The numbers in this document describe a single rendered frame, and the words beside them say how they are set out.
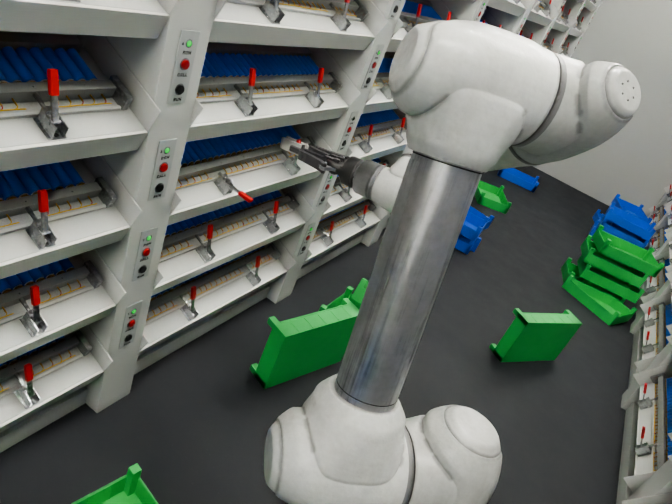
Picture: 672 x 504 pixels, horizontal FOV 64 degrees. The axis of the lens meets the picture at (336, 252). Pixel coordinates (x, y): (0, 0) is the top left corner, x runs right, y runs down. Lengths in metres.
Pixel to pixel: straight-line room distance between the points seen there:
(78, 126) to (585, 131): 0.72
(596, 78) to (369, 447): 0.58
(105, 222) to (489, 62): 0.70
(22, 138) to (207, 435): 0.84
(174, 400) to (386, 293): 0.83
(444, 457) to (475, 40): 0.60
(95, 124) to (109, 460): 0.74
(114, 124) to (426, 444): 0.71
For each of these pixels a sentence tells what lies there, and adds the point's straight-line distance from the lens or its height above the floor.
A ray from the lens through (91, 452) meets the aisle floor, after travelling 1.35.
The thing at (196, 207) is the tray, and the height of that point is 0.52.
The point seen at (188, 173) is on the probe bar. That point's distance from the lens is 1.18.
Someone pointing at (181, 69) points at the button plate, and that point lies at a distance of 0.95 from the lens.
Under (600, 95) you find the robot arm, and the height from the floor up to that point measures 1.04.
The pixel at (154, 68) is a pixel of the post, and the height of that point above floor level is 0.82.
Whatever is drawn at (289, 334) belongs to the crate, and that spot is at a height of 0.20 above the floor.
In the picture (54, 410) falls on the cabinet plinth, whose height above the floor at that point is 0.04.
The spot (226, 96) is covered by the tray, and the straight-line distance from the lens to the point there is 1.17.
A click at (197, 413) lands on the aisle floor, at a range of 1.44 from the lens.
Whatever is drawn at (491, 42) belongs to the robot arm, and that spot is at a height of 1.05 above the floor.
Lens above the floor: 1.09
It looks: 29 degrees down
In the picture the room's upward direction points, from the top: 23 degrees clockwise
